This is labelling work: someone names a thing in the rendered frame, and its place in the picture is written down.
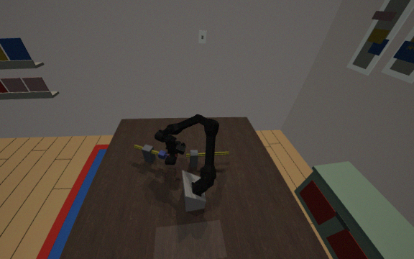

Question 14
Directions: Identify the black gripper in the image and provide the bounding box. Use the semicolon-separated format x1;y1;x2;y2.
165;141;181;165

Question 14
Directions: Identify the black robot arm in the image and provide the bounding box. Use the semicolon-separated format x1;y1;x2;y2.
155;114;219;196

